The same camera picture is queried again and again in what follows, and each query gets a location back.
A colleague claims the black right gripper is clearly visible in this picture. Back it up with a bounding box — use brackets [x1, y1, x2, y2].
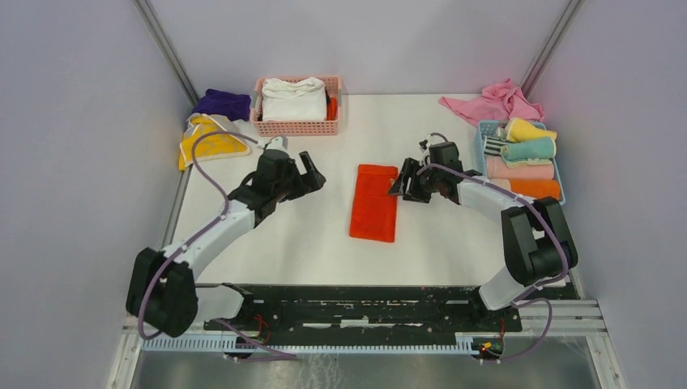
[386, 157, 442, 204]

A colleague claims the orange red towel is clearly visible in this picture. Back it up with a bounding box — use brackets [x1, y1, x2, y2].
[349, 165, 399, 243]

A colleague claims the yellow green teal towel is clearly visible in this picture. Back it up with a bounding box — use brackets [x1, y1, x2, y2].
[500, 137, 557, 168]

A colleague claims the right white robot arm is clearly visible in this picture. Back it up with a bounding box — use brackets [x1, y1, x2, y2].
[388, 140, 578, 331]

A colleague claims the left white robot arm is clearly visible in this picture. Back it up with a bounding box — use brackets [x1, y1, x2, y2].
[126, 149, 326, 338]

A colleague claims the orange cloth in pink basket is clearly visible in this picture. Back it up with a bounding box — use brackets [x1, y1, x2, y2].
[326, 96, 338, 121]

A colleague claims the white folded cloth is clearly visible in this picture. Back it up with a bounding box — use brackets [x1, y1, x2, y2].
[261, 77, 327, 122]

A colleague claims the rolled striped towel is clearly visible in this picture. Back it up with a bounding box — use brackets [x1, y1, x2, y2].
[482, 136, 508, 156]

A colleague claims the blue perforated basket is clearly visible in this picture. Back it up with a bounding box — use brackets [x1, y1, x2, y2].
[473, 120, 566, 204]

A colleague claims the pink perforated basket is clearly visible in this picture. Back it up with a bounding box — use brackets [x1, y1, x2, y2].
[250, 76, 343, 137]

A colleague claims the purple cloth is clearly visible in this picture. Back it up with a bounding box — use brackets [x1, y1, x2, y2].
[191, 88, 251, 122]

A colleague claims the rolled yellow towel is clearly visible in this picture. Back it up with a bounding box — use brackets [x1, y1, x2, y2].
[505, 118, 557, 143]

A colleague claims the pink crumpled towel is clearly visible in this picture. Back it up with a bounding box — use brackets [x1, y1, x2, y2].
[438, 79, 545, 126]

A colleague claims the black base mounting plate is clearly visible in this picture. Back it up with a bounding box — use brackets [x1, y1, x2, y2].
[229, 284, 523, 347]

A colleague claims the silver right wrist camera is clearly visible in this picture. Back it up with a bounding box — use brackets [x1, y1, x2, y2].
[419, 139, 431, 165]

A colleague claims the white slotted cable duct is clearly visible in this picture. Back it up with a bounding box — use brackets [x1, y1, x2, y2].
[140, 335, 484, 356]

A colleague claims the aluminium corner rail left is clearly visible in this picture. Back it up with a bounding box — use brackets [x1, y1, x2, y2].
[133, 0, 199, 105]

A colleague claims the aluminium corner rail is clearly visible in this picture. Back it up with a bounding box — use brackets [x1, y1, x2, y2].
[520, 0, 585, 97]
[133, 0, 199, 105]

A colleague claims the aluminium corner rail right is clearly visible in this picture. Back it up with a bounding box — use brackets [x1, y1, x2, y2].
[520, 0, 585, 97]

